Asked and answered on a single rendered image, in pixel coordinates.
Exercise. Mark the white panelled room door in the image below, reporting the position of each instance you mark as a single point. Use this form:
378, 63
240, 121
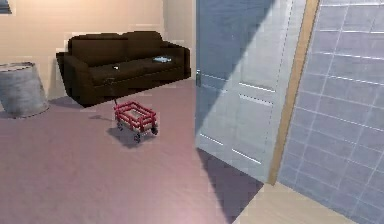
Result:
243, 86

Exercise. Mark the pale blue flat object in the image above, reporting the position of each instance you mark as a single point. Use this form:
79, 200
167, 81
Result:
162, 59

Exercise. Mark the small white object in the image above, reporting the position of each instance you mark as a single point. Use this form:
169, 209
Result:
115, 67

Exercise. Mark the grey metal bin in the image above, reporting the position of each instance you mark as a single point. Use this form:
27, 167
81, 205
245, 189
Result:
20, 90

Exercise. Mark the dark brown sofa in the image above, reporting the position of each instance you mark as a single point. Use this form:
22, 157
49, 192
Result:
110, 56

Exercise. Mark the red toy wagon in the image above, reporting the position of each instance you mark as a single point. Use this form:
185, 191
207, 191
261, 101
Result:
136, 115

